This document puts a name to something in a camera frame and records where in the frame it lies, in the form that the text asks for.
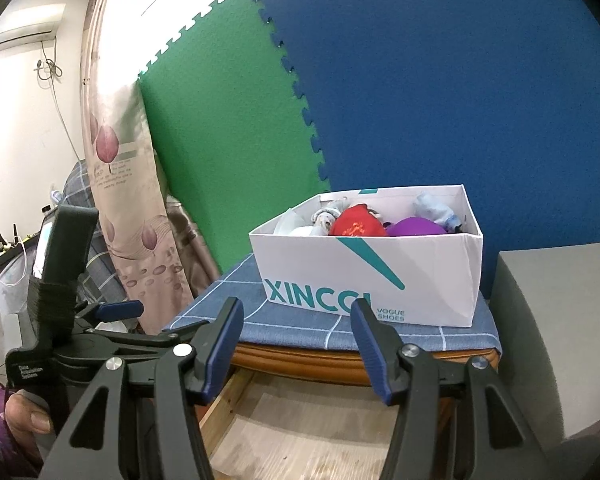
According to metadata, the blue plaid fabric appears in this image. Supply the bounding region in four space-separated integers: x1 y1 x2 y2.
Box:
55 160 131 311

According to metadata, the plain white underwear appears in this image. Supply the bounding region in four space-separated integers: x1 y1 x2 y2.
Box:
274 212 331 237

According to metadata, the grey table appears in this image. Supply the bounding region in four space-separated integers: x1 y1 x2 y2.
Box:
490 240 600 441

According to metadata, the light blue underwear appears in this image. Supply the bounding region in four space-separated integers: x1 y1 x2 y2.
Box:
412 194 463 233

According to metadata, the beige floral curtain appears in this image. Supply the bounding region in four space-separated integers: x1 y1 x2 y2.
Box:
77 0 223 336

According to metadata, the white air conditioner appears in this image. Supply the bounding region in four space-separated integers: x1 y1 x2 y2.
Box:
0 2 66 53

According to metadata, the wooden drawer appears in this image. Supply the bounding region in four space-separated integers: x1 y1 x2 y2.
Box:
195 365 461 480

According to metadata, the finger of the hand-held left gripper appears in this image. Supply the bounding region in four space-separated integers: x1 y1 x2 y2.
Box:
87 322 210 361
75 300 146 333

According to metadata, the purple underwear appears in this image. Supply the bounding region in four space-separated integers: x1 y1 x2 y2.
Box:
386 216 448 237

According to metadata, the red underwear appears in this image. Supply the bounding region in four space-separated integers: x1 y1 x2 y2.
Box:
328 203 387 237

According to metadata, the grey wall cable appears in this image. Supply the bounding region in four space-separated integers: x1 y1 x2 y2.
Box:
32 40 88 161

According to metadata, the green foam mat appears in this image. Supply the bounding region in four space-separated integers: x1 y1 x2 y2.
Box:
137 0 333 278

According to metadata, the white shoe box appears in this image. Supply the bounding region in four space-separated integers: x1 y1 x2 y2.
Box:
249 184 483 328

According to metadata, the blue foam mat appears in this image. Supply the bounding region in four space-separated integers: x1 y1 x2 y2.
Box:
247 0 600 301

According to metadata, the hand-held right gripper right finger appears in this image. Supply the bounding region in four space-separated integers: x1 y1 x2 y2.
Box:
351 297 551 480

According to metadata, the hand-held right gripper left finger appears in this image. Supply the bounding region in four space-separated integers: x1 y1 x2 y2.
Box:
40 297 245 480

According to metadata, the white floral underwear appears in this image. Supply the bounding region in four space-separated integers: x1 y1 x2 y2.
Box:
310 199 351 236

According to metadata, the blue checked cloth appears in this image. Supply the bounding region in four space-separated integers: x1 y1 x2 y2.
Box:
162 252 501 353

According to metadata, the person's left hand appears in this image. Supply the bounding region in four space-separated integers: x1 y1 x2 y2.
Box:
5 394 54 461

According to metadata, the brown wooden nightstand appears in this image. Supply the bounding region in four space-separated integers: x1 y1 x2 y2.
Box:
227 340 501 411

